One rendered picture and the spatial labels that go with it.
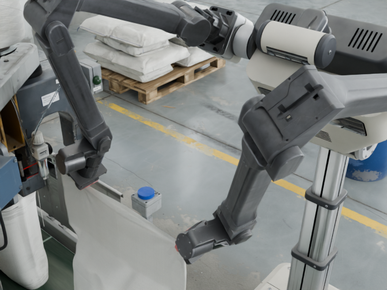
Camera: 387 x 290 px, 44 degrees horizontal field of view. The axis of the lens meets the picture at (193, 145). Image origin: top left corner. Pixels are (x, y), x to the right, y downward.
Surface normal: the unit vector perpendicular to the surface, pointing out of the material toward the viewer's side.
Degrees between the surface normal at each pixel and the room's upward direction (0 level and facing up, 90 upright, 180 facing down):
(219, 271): 0
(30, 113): 90
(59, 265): 0
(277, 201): 0
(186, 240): 79
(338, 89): 32
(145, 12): 103
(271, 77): 40
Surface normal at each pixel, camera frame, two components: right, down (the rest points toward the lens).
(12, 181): 0.96, 0.15
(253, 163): -0.89, 0.37
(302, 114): -0.54, -0.11
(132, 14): 0.59, 0.66
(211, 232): 0.37, -0.56
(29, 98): 0.76, 0.35
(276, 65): -0.40, -0.40
